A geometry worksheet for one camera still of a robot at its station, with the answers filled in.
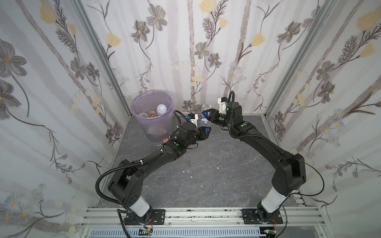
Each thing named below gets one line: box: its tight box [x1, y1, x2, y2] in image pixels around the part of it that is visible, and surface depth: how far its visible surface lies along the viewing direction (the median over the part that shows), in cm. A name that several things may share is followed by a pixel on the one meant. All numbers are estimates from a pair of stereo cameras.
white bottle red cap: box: [156, 103, 168, 117], surface depth 85 cm
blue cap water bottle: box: [200, 111, 211, 124], surface depth 80 cm
